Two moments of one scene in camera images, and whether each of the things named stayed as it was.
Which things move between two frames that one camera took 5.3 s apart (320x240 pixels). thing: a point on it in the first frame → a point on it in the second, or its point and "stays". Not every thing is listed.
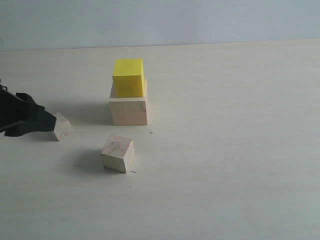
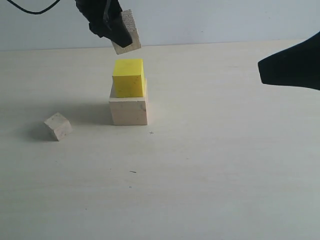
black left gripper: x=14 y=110 → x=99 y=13
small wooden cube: x=62 y=127 stays
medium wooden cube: x=117 y=153 → x=129 y=19
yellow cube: x=128 y=78 stays
